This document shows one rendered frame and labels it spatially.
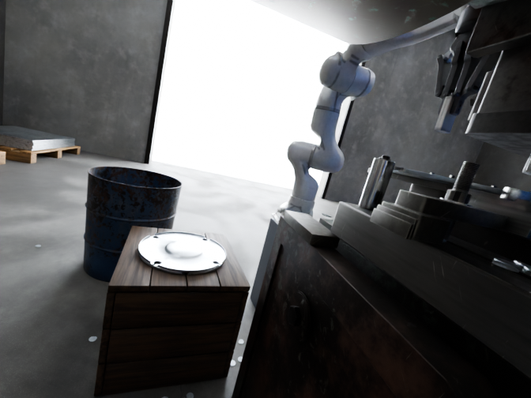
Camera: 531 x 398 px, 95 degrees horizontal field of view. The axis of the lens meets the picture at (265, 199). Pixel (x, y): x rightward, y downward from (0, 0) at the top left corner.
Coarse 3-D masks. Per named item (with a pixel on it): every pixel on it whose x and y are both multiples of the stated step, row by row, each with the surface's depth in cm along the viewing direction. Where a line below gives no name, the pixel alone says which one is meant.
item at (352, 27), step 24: (264, 0) 30; (288, 0) 27; (312, 0) 26; (336, 0) 24; (360, 0) 23; (384, 0) 23; (408, 0) 22; (432, 0) 21; (456, 0) 21; (312, 24) 34; (336, 24) 30; (360, 24) 28; (384, 24) 26; (408, 24) 25
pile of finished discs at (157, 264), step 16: (144, 240) 84; (160, 240) 87; (176, 240) 90; (192, 240) 94; (208, 240) 97; (144, 256) 75; (160, 256) 77; (176, 256) 79; (192, 256) 81; (208, 256) 84; (224, 256) 88; (176, 272) 71; (192, 272) 73
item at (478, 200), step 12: (468, 192) 38; (480, 192) 36; (480, 204) 36; (492, 204) 35; (504, 204) 33; (516, 204) 32; (528, 204) 31; (516, 216) 32; (528, 216) 31; (504, 228) 33; (516, 228) 32; (528, 228) 31
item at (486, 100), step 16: (512, 48) 36; (528, 48) 34; (512, 64) 35; (528, 64) 34; (496, 80) 37; (512, 80) 35; (528, 80) 33; (480, 96) 41; (496, 96) 37; (512, 96) 35; (528, 96) 33; (480, 112) 38
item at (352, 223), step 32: (352, 224) 40; (384, 256) 32; (416, 256) 28; (448, 256) 25; (480, 256) 29; (416, 288) 28; (448, 288) 24; (480, 288) 22; (512, 288) 20; (480, 320) 21; (512, 320) 20; (512, 352) 19
